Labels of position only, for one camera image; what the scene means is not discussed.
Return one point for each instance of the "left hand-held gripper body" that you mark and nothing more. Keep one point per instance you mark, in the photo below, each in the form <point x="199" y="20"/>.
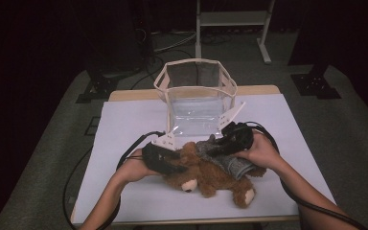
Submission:
<point x="156" y="156"/>

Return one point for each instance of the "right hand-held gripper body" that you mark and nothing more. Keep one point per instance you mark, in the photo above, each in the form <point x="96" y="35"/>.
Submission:
<point x="238" y="137"/>

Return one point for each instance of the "grey knitted cloth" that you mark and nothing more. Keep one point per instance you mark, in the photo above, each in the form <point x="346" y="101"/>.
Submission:
<point x="236" y="167"/>

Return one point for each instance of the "brown teddy bear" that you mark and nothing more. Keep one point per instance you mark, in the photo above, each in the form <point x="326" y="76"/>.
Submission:
<point x="211" y="179"/>

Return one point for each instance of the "clear plastic bag beige trim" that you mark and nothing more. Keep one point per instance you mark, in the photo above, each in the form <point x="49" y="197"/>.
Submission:
<point x="198" y="108"/>

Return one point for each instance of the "person's left hand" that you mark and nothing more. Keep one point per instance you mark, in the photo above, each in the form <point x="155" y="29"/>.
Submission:
<point x="132" y="167"/>

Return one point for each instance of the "person's right hand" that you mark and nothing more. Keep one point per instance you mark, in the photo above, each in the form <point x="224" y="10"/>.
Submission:
<point x="263" y="153"/>

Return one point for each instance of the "white table sheet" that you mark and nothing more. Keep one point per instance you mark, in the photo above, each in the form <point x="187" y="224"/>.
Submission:
<point x="134" y="121"/>

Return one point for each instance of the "wooden table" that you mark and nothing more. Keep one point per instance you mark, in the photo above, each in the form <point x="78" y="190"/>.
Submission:
<point x="131" y="95"/>

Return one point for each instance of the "dark floor outlet box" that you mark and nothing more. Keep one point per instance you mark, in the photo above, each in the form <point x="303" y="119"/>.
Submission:
<point x="92" y="126"/>

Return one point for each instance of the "black stand base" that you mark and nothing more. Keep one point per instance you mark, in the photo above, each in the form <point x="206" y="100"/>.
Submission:
<point x="316" y="86"/>
<point x="97" y="87"/>

